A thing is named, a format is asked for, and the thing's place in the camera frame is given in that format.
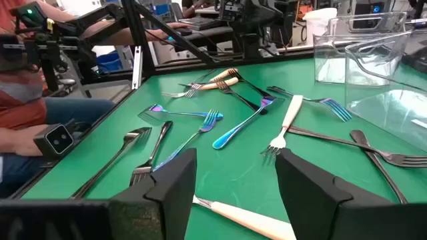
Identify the grey table-level camera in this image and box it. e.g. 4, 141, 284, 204
32, 123, 75, 161

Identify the blue plastic tub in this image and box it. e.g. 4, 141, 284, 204
95, 51, 125, 73

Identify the person's hand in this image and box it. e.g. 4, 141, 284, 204
145, 21, 191, 43
0, 125, 45, 157

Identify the black keyboard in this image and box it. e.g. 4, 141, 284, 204
178, 16, 228, 32

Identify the black desk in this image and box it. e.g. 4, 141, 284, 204
185, 25, 236, 49

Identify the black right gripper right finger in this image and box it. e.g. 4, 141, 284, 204
275, 148, 394, 240

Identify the person's forearm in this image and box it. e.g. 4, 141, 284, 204
79, 25, 159, 47

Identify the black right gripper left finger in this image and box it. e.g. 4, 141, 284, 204
108, 148, 198, 240

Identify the person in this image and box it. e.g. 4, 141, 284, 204
181, 0, 218, 19
0, 0, 116, 198

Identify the white metal bracket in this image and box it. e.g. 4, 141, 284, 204
131, 45, 143, 91

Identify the white plastic bucket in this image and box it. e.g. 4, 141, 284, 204
302, 7, 339, 47

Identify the green table mat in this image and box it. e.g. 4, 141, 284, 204
21, 58, 427, 240

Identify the iridescent blue spoon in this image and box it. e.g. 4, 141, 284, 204
211, 95, 285, 151

